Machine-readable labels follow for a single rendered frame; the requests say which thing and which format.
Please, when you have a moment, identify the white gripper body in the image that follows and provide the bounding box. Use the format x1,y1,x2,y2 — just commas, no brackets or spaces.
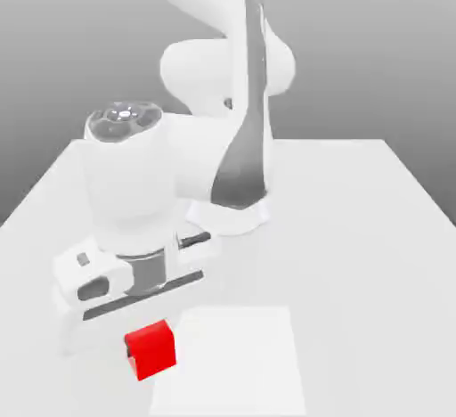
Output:
59,269,214,356

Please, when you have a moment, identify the small red cube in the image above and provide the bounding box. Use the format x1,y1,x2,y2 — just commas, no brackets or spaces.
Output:
123,318,178,382

